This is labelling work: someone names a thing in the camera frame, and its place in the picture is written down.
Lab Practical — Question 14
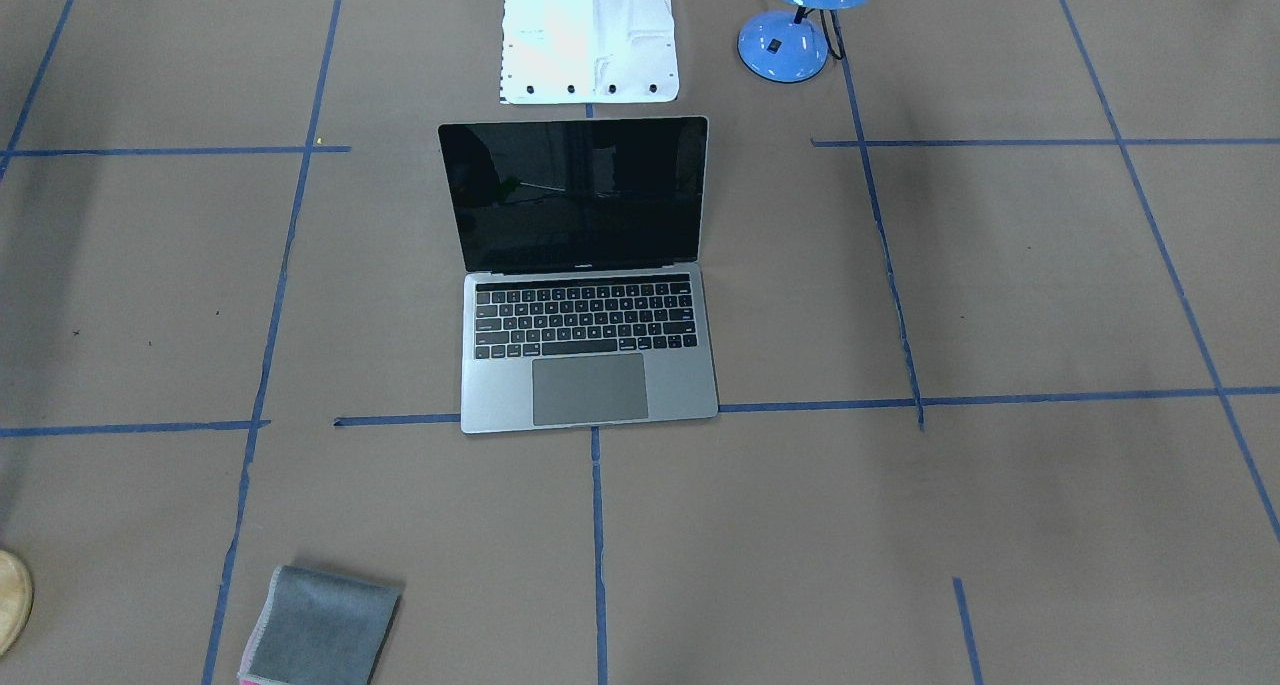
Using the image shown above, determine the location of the grey laptop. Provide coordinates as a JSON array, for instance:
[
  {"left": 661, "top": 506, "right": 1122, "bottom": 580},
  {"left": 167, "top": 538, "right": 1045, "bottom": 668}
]
[{"left": 436, "top": 115, "right": 721, "bottom": 434}]

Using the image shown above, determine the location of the blue desk lamp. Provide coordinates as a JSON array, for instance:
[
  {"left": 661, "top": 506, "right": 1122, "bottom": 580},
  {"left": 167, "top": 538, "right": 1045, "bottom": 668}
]
[{"left": 737, "top": 0, "right": 868, "bottom": 85}]

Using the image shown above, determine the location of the grey folded cloth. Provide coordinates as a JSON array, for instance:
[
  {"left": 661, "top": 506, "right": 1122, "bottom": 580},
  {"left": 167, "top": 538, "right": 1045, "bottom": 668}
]
[{"left": 237, "top": 565, "right": 402, "bottom": 684}]

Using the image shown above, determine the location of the wooden stand with round base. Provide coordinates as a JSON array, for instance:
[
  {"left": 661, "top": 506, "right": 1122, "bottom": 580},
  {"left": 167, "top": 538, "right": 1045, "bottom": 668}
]
[{"left": 1, "top": 549, "right": 35, "bottom": 656}]

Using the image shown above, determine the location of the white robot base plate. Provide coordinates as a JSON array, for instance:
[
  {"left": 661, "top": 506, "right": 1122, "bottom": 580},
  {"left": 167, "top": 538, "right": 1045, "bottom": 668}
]
[{"left": 499, "top": 0, "right": 680, "bottom": 105}]

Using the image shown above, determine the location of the black lamp cable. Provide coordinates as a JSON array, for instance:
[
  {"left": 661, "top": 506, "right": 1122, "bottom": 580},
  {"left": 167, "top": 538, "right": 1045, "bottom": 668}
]
[{"left": 731, "top": 0, "right": 851, "bottom": 61}]

